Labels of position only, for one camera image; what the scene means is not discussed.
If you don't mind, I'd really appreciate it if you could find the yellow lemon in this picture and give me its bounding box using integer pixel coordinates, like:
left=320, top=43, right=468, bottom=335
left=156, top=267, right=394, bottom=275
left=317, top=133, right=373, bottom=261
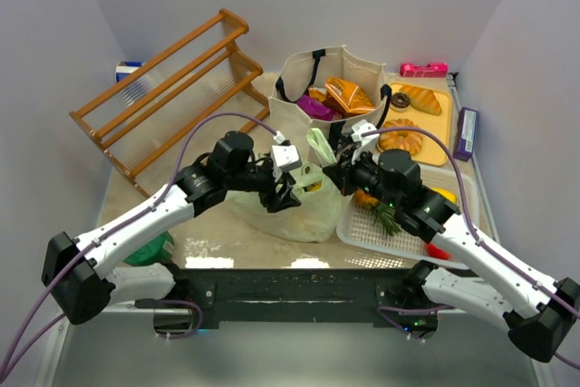
left=304, top=181, right=322, bottom=192

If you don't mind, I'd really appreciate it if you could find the light green plastic bag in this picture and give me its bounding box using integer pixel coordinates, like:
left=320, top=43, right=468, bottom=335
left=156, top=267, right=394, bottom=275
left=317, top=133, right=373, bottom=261
left=226, top=128, right=350, bottom=243

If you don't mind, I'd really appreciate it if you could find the yellow banana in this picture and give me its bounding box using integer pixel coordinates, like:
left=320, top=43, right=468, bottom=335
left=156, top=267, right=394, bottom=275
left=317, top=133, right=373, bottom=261
left=432, top=188, right=458, bottom=204

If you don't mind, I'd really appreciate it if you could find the purple snack packet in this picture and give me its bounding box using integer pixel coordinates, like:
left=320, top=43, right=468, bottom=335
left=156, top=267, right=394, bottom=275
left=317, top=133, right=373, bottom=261
left=296, top=94, right=336, bottom=121

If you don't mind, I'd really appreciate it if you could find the orange snack packet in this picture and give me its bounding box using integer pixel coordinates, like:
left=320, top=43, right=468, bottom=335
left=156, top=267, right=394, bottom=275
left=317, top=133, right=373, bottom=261
left=307, top=76, right=375, bottom=117

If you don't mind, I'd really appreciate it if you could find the beige canvas tote bag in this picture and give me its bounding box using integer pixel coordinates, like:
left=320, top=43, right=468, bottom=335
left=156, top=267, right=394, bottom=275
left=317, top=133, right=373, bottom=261
left=268, top=46, right=392, bottom=161

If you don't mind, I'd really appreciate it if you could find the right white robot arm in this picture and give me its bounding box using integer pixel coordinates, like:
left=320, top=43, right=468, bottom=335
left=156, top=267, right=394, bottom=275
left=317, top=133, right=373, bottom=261
left=324, top=150, right=579, bottom=363

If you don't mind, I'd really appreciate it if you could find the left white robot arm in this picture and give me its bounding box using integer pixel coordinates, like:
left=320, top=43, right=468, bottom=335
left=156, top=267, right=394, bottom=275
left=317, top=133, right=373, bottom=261
left=41, top=131, right=302, bottom=324

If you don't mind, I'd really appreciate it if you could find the orange pineapple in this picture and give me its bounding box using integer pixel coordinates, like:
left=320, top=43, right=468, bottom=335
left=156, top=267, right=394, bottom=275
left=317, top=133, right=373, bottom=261
left=353, top=189, right=401, bottom=236

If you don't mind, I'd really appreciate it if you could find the white plastic basket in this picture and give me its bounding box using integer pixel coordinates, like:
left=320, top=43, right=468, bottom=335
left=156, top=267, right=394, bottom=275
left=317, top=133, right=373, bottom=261
left=336, top=164, right=468, bottom=270

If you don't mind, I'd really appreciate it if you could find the chocolate donut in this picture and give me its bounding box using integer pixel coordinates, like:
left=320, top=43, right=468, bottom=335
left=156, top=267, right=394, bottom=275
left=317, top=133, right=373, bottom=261
left=390, top=92, right=411, bottom=112

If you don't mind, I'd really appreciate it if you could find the brown wooden rack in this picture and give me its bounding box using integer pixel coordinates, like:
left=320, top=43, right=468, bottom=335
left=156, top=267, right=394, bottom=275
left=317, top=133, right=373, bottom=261
left=70, top=8, right=269, bottom=197

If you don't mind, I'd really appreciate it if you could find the croissant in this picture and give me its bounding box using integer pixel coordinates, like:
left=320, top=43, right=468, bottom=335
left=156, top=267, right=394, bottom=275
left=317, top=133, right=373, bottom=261
left=399, top=84, right=442, bottom=116

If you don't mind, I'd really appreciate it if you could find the red apple right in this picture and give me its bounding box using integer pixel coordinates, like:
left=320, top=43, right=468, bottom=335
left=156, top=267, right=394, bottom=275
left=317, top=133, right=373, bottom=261
left=425, top=243, right=450, bottom=260

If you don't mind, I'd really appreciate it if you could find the purple box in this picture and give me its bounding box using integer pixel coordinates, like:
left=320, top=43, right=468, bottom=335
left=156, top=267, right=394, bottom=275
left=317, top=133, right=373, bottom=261
left=453, top=107, right=479, bottom=161

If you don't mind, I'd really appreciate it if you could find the pink box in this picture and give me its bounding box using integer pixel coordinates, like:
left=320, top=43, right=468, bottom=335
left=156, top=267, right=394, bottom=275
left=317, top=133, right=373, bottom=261
left=400, top=63, right=449, bottom=78

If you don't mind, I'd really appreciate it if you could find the dark green plastic bag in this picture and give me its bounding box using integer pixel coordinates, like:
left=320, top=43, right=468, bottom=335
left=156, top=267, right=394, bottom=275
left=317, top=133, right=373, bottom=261
left=124, top=231, right=175, bottom=266

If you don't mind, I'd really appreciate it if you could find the blue white carton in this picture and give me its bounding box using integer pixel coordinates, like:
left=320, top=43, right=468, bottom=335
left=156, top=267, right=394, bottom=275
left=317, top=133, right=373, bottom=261
left=115, top=61, right=143, bottom=82

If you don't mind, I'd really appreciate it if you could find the glazed ring bread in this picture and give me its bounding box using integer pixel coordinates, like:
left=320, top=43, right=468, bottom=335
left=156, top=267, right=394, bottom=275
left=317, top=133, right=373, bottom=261
left=376, top=118, right=423, bottom=156

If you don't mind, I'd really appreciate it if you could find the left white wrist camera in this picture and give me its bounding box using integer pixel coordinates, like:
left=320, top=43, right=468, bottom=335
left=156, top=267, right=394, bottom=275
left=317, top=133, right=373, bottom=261
left=271, top=145, right=302, bottom=174

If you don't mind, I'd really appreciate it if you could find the black base frame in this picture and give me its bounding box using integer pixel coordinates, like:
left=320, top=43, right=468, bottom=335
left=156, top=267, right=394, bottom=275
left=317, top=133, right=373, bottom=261
left=134, top=266, right=457, bottom=332

